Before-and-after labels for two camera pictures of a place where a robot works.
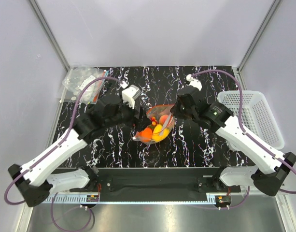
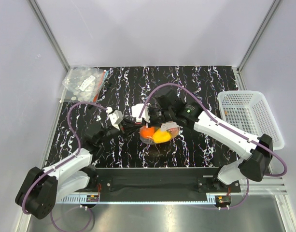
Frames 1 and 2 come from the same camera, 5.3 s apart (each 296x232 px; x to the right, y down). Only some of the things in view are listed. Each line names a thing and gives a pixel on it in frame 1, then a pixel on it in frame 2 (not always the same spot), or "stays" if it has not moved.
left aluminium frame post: x=46 y=27 stays
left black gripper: x=133 y=112 to x=128 y=126
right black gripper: x=175 y=109 to x=150 y=110
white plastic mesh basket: x=257 y=116 stays
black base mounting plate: x=160 y=184 stays
